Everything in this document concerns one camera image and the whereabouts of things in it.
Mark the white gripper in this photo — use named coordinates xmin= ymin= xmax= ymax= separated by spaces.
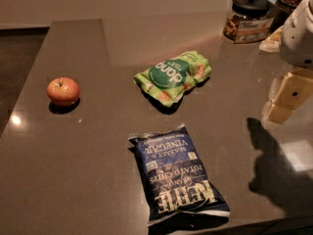
xmin=259 ymin=0 xmax=313 ymax=123

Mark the green rice chip bag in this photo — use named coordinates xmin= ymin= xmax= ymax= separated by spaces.
xmin=134 ymin=51 xmax=211 ymax=108

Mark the blue kettle chip bag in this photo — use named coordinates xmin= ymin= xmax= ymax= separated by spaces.
xmin=129 ymin=124 xmax=230 ymax=224

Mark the glass jar with black lid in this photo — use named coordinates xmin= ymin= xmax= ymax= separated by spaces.
xmin=223 ymin=0 xmax=273 ymax=44

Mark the red apple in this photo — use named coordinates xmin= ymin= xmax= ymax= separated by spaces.
xmin=47 ymin=77 xmax=79 ymax=107

